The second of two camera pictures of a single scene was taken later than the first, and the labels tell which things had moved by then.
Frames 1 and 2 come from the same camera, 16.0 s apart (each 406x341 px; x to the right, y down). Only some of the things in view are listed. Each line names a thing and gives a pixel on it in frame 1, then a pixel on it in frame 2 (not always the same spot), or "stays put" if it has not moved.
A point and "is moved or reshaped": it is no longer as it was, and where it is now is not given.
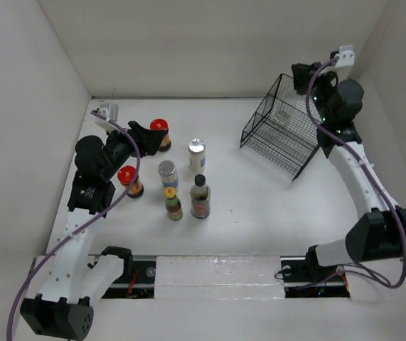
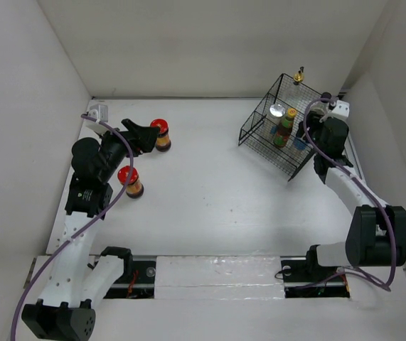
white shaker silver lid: x=197 y=155 -> x=276 y=113
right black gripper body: x=321 y=89 -> x=313 y=121
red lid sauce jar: x=159 y=124 stays put
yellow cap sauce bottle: x=173 y=204 -> x=284 y=129
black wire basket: x=284 y=131 stays put
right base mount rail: x=305 y=278 stays put
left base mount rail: x=138 y=280 stays put
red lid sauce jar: x=126 y=175 stays put
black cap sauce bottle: x=200 y=195 is moved or reshaped
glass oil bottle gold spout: x=285 y=113 is moved or reshaped
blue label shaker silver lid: x=168 y=171 -> x=299 y=144
